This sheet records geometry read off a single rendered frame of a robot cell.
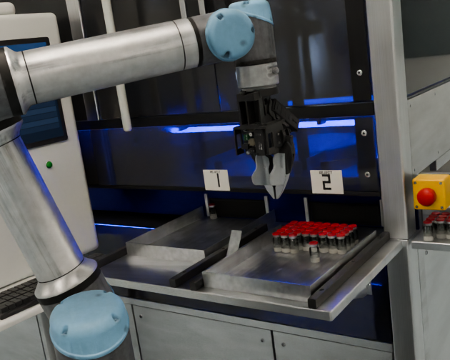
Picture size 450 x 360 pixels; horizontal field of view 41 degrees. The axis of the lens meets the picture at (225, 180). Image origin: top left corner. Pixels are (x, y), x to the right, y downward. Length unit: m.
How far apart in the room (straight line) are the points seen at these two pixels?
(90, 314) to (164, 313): 1.07
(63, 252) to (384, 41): 0.82
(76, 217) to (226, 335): 0.59
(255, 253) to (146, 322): 0.71
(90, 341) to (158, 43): 0.44
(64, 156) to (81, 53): 1.04
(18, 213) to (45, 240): 0.06
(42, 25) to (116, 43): 1.02
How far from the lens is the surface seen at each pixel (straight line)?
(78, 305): 0.97
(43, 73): 0.86
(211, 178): 1.69
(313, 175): 1.51
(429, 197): 1.39
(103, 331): 0.92
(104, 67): 0.87
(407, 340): 1.58
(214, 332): 1.89
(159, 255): 1.53
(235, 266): 1.40
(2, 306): 1.61
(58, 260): 1.03
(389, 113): 1.41
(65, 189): 1.89
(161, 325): 2.03
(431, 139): 1.63
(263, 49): 1.06
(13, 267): 1.83
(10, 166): 1.00
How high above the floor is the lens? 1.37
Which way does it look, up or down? 12 degrees down
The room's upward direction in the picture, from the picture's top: 8 degrees counter-clockwise
